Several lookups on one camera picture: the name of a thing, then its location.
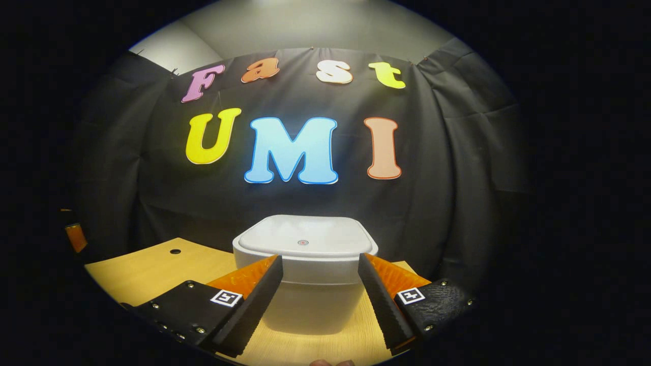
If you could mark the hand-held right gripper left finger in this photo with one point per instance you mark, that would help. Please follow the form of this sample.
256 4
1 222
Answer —
254 310

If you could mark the white desktop garbage bin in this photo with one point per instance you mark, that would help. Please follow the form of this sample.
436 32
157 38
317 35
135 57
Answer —
305 305

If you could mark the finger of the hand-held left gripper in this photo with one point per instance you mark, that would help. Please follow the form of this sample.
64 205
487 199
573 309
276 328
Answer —
76 239

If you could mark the wooden desktop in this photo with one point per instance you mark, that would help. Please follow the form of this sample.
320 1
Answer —
152 269

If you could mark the black backdrop cloth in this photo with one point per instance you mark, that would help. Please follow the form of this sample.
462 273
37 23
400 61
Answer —
447 203

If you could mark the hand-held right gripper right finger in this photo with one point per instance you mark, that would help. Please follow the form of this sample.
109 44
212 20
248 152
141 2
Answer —
381 307

